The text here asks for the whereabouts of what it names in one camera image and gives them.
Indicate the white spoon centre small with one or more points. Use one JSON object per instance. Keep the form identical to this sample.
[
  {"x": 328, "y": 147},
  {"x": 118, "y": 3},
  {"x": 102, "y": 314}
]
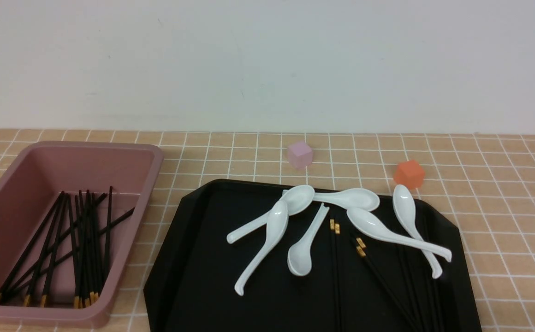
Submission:
[{"x": 298, "y": 259}]

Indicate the black chopstick in bin upright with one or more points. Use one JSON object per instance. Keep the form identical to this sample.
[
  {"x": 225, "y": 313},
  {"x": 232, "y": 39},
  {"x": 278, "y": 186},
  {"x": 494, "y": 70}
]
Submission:
[{"x": 96, "y": 279}]

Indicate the white spoon top centre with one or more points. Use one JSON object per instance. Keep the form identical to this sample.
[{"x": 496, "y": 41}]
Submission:
[{"x": 350, "y": 198}]

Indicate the white spoon far right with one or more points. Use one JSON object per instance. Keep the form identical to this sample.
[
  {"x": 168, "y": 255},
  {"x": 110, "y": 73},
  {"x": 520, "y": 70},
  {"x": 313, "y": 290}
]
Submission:
[{"x": 405, "y": 210}]

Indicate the black chopstick gold tip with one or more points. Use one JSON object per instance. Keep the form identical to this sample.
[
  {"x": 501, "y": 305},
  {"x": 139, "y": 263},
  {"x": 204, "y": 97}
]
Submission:
[
  {"x": 338, "y": 294},
  {"x": 333, "y": 270}
]

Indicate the white spoon far left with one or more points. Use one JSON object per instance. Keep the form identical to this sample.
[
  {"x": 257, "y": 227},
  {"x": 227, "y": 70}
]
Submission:
[{"x": 297, "y": 199}]

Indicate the black chopstick in bin centre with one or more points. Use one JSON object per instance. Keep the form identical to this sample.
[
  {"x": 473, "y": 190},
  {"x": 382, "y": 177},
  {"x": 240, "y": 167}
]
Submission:
[{"x": 83, "y": 284}]

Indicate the black plastic tray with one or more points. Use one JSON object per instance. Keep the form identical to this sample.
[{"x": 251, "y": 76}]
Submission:
[{"x": 191, "y": 285}]

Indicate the pink plastic bin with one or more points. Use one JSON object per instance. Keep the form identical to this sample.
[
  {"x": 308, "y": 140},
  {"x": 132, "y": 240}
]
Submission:
[{"x": 29, "y": 188}]

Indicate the black chopstick under right spoons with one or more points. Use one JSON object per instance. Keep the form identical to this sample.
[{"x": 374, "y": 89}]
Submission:
[{"x": 410, "y": 288}]

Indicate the pink cube block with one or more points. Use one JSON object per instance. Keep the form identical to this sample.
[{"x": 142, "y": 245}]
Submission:
[{"x": 300, "y": 155}]

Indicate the black chopstick in bin rightmost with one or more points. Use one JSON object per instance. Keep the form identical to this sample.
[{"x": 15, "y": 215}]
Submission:
[{"x": 107, "y": 248}]

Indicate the black chopstick in bin leftmost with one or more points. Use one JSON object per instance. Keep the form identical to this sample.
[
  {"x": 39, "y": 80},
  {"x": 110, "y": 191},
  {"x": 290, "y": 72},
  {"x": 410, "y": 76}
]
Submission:
[{"x": 22, "y": 258}]

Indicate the white spoon long curved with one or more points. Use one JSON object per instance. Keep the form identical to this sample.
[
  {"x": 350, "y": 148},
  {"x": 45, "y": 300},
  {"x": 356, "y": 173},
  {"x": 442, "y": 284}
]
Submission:
[{"x": 276, "y": 224}]

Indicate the black chopstick gold tip left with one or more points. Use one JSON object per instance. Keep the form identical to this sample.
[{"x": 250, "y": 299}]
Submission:
[{"x": 333, "y": 270}]

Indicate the orange cube block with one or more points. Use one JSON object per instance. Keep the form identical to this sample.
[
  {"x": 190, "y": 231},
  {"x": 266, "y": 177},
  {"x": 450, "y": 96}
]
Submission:
[{"x": 410, "y": 174}]

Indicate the white spoon right long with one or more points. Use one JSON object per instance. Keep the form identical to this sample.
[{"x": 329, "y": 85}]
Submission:
[{"x": 367, "y": 223}]

